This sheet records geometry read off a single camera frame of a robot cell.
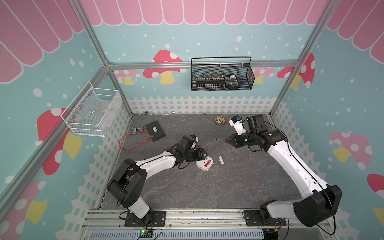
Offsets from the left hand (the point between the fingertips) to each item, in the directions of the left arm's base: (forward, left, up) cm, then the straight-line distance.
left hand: (204, 157), depth 87 cm
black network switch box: (+25, +35, -7) cm, 44 cm away
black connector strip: (+36, -3, +26) cm, 44 cm away
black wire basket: (+42, -21, +26) cm, 54 cm away
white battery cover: (+2, -11, -8) cm, 14 cm away
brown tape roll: (+35, -13, -6) cm, 38 cm away
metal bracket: (+26, +50, -7) cm, 57 cm away
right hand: (+3, -12, +14) cm, 19 cm away
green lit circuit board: (-36, +29, -11) cm, 48 cm away
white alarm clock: (-2, -1, -5) cm, 6 cm away
